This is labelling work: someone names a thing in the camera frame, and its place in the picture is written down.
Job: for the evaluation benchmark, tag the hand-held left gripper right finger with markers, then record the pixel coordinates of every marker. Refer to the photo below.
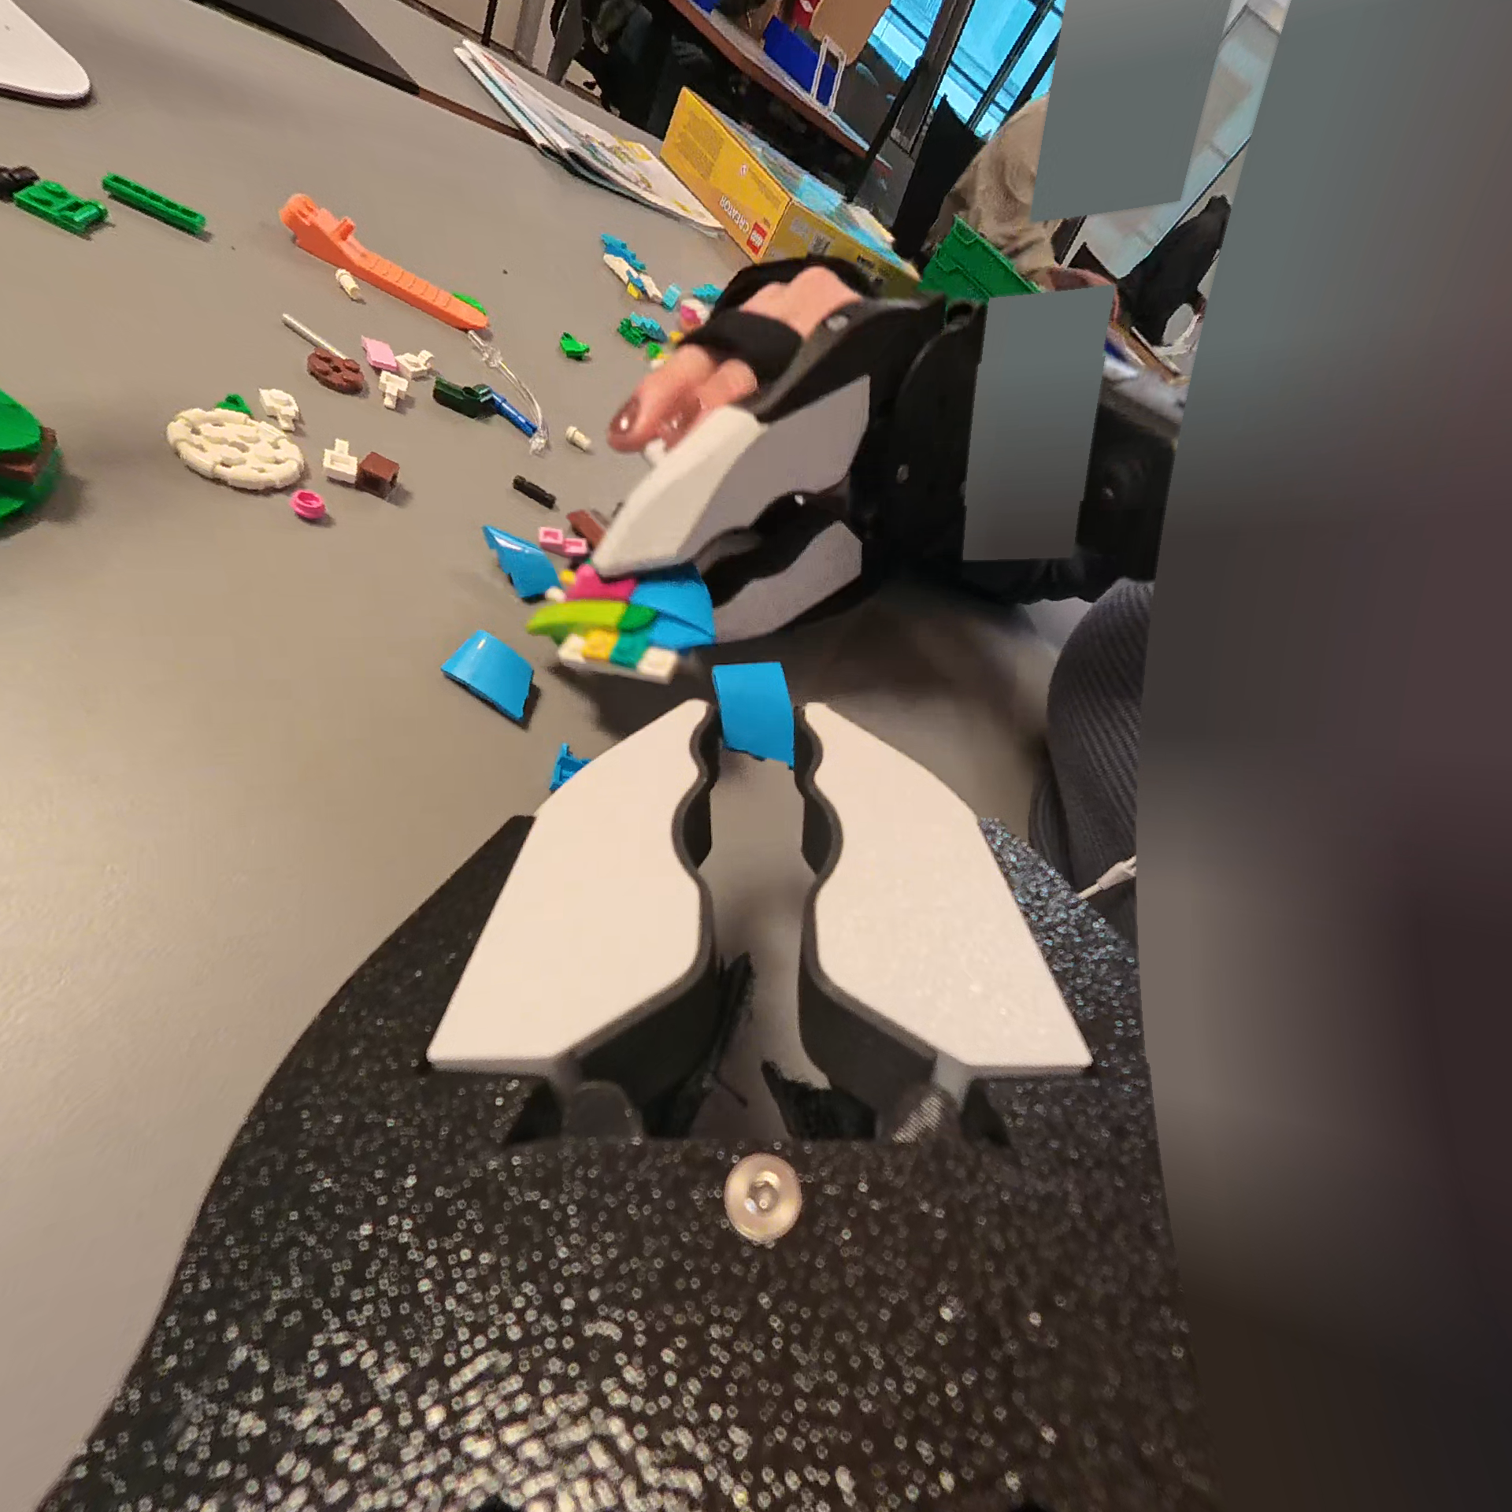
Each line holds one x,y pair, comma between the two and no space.
932,921

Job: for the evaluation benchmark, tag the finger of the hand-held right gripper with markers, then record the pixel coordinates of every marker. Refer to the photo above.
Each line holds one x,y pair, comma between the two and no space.
709,484
797,585

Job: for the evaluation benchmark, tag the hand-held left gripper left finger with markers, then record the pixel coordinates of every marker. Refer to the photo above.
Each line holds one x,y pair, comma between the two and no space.
567,921

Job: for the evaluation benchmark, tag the multicoloured lego assembly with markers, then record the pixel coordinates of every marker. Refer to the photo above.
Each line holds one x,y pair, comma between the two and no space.
660,614

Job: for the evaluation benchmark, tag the brown curved lego slope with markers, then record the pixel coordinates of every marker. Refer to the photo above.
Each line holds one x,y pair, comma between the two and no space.
585,522

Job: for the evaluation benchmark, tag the small blue lego piece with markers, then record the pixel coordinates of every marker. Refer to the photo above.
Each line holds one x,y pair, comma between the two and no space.
567,765

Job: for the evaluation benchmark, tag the pink lego plate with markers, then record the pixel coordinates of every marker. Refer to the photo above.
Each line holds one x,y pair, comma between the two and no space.
561,540

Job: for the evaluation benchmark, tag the pile of small lego pieces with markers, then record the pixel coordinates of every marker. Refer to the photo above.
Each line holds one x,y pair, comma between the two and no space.
644,331

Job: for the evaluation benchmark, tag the transparent curved lego bar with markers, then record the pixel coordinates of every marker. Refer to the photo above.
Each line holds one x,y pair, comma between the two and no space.
540,443

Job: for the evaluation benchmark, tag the black lego pin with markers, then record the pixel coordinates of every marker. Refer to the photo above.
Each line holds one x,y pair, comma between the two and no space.
533,489

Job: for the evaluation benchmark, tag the blue lego pin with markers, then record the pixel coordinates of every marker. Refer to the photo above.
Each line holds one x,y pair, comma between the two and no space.
513,416

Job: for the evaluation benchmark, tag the dark green lego connector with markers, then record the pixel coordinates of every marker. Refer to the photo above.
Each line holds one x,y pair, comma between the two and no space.
461,396

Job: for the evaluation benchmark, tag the yellow lego box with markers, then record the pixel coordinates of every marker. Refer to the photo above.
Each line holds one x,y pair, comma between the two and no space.
732,165

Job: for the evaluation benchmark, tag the white lego clip piece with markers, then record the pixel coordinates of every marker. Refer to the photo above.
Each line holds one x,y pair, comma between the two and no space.
340,461
279,407
412,362
392,389

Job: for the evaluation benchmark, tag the brown lego brick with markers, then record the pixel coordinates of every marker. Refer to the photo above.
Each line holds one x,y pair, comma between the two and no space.
378,471

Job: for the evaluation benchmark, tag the pink lego tile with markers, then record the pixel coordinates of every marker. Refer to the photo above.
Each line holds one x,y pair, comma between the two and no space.
380,351

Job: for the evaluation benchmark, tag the brown round lego plate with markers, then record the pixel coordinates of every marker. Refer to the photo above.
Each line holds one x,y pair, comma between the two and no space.
336,372

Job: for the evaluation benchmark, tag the orange lego brick separator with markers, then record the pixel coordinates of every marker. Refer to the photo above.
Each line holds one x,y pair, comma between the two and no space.
378,266

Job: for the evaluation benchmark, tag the pink round lego stud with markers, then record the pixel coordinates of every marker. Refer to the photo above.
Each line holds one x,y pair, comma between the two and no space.
309,504

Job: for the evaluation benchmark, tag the lego instruction booklet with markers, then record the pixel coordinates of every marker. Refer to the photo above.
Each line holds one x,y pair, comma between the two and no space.
554,111

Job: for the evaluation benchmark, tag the thin grey lego rod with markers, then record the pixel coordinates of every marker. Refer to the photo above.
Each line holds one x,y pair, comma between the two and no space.
309,335

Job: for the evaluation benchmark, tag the large white round lego plate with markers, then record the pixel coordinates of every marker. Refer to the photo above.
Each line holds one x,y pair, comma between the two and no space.
230,448

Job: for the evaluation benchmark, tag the long green lego piece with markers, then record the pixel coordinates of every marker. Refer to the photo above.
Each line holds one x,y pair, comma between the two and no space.
153,203

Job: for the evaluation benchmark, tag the green and brown lego build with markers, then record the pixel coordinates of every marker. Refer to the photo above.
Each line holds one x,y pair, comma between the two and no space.
18,425

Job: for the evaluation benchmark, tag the green lego plate assembly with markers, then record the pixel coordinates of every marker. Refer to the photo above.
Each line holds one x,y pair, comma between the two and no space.
59,203

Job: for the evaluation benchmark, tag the small black lego piece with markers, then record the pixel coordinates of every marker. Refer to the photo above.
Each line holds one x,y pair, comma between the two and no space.
14,180

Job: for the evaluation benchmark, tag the person's right hand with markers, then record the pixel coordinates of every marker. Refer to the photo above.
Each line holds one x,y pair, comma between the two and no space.
691,383

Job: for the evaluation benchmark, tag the green plastic crate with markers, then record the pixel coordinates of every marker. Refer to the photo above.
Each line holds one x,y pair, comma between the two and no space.
974,266

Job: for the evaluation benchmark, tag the grey ribbed sweater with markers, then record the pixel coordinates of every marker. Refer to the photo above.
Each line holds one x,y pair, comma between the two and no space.
1098,732

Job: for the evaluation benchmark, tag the blue storage bin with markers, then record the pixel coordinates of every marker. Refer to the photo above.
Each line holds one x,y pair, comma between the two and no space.
785,45

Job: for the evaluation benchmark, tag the white rounded board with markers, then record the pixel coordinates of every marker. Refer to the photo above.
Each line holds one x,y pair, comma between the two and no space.
34,59

